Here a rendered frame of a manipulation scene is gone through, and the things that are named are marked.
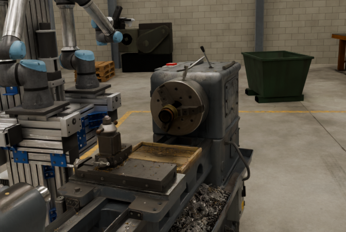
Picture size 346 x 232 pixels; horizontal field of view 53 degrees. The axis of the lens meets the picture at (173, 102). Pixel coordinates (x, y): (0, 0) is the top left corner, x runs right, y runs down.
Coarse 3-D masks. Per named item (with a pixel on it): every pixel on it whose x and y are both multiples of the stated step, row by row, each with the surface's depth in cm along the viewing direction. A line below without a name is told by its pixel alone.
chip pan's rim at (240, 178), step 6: (240, 150) 264; (246, 150) 262; (252, 150) 260; (234, 168) 239; (246, 168) 241; (240, 174) 220; (228, 180) 223; (240, 180) 224; (234, 186) 204; (234, 192) 208; (228, 204) 193; (222, 210) 179; (222, 216) 182; (216, 222) 170; (216, 228) 171
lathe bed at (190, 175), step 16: (176, 144) 208; (192, 144) 200; (208, 144) 198; (208, 160) 204; (192, 176) 179; (192, 192) 177; (96, 208) 136; (112, 208) 139; (128, 208) 133; (176, 208) 160; (64, 224) 124; (80, 224) 127; (96, 224) 139; (112, 224) 123; (128, 224) 123; (144, 224) 126; (160, 224) 148
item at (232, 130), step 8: (232, 128) 232; (160, 136) 221; (168, 136) 216; (184, 136) 213; (224, 136) 212; (232, 136) 234; (184, 144) 213; (216, 144) 205; (216, 152) 207; (224, 152) 219; (232, 152) 238; (216, 160) 208; (224, 160) 221; (232, 160) 242; (216, 168) 209; (224, 168) 222; (232, 168) 238; (208, 176) 212; (216, 176) 210; (224, 176) 223; (208, 184) 213; (216, 184) 211; (224, 184) 219; (224, 224) 239; (232, 224) 260
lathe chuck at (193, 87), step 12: (168, 84) 192; (180, 84) 189; (192, 84) 191; (156, 96) 196; (180, 96) 190; (192, 96) 188; (204, 96) 193; (156, 108) 198; (204, 108) 191; (156, 120) 200; (180, 120) 194; (192, 120) 192; (168, 132) 198; (180, 132) 195
